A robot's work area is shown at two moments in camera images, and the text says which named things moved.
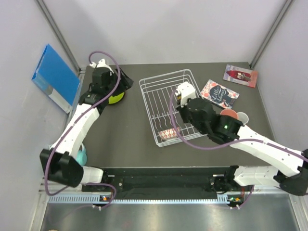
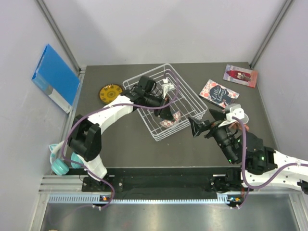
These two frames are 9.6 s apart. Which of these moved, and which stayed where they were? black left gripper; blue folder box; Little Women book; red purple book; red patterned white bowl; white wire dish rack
Moved: black left gripper; white wire dish rack; red patterned white bowl
Stayed: blue folder box; red purple book; Little Women book
